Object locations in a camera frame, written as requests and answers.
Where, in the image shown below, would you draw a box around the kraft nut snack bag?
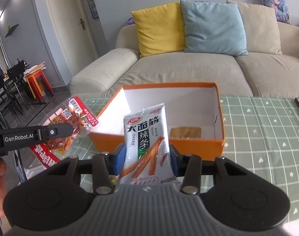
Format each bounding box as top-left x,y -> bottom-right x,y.
169,127 -> 202,139

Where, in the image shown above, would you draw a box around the white spicy strips bag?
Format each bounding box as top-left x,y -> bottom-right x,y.
117,103 -> 180,189

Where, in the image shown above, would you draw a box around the clear red spicy strips pack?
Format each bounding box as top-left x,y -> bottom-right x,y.
41,96 -> 98,159

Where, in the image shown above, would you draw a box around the red cartoon snack bag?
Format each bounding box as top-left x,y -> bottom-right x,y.
30,143 -> 61,168

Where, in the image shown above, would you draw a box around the orange cardboard box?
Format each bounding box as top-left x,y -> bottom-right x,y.
89,82 -> 225,160

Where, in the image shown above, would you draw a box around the black dining chair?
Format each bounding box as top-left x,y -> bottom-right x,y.
0,60 -> 28,129

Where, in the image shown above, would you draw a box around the red orange stacked stools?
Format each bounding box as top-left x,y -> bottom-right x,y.
25,69 -> 54,103

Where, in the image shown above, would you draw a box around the beige sofa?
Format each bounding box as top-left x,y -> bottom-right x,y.
69,23 -> 299,98

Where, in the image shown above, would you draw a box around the green checked tablecloth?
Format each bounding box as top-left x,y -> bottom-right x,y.
72,95 -> 299,224

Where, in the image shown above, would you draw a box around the white door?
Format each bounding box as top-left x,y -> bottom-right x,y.
46,0 -> 99,75

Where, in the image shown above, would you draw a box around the yellow cushion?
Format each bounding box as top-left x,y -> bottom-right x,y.
131,2 -> 186,57

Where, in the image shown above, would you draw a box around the light blue cushion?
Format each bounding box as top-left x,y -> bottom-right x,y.
180,0 -> 248,56

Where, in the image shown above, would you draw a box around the beige cushion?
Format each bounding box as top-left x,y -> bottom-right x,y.
226,0 -> 282,55

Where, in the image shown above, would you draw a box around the anime print cushion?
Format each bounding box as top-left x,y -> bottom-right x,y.
262,0 -> 291,25

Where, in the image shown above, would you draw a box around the wall poster by door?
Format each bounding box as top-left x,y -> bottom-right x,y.
87,0 -> 99,19

